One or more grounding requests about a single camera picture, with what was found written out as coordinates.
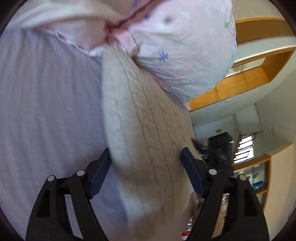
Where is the beige cable knit sweater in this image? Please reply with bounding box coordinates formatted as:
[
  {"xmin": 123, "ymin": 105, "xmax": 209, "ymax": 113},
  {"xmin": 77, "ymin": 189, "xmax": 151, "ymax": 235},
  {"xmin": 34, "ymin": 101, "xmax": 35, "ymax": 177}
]
[{"xmin": 102, "ymin": 47, "xmax": 199, "ymax": 240}]

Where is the lilac textured bed sheet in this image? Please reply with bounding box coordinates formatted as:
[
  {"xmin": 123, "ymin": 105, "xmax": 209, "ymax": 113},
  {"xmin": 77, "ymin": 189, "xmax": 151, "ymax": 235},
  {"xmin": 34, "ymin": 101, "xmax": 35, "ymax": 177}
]
[{"xmin": 0, "ymin": 29, "xmax": 130, "ymax": 240}]

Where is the pink floral pillow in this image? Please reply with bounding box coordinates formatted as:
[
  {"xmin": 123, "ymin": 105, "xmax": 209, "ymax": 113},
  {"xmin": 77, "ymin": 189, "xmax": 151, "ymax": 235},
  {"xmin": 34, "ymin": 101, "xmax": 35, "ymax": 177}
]
[{"xmin": 111, "ymin": 1, "xmax": 237, "ymax": 104}]

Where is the white floral pillow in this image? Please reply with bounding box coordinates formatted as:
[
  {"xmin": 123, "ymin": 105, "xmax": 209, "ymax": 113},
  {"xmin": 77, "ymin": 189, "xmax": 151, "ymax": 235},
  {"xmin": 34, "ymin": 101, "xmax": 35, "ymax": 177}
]
[{"xmin": 7, "ymin": 1, "xmax": 148, "ymax": 56}]

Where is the wooden headboard frame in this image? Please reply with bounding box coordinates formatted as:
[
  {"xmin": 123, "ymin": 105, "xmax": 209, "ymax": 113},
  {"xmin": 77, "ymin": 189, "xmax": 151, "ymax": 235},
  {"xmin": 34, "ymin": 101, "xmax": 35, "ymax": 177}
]
[{"xmin": 189, "ymin": 18, "xmax": 295, "ymax": 112}]

